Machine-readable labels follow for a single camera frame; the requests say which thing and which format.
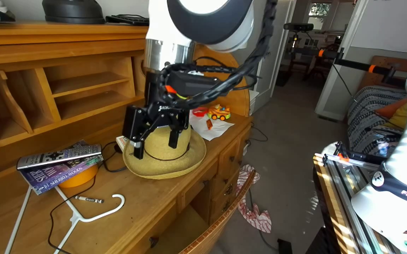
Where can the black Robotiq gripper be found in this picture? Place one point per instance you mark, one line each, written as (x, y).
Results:
(158, 100)

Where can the white plastic coat hanger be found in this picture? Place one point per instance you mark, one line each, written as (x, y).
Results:
(76, 218)

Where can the wooden slatted chair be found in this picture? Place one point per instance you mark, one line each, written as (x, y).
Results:
(212, 231)

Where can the tan straw hat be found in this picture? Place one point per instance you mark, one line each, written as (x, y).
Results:
(165, 163)

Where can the red round lid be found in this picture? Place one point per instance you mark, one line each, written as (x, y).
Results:
(200, 112)

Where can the small orange toy piece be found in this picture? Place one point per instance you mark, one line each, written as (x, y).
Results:
(209, 125)

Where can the yellow orange toy car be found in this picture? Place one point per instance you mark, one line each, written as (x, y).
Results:
(219, 114)

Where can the wooden roll-top desk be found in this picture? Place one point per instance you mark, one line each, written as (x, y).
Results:
(132, 207)

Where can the yellow orange bowl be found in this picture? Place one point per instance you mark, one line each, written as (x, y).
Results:
(77, 180)

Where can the small silver pen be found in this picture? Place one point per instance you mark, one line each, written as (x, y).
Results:
(89, 200)

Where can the red white patterned cloth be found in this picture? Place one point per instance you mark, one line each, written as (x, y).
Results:
(254, 217)

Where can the white door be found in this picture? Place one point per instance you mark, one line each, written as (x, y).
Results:
(278, 47)

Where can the black floor power adapter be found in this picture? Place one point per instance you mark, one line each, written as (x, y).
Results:
(284, 246)

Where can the wooden metal robot stand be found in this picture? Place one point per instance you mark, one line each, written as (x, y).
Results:
(335, 198)

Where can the black pole with orange bands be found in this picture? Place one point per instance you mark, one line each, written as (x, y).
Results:
(353, 64)

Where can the striped grey couch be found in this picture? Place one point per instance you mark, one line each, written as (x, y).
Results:
(367, 118)

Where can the orange cushion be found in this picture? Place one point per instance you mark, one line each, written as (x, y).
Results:
(391, 110)

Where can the black camera on tripod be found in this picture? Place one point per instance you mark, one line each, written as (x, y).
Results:
(296, 28)

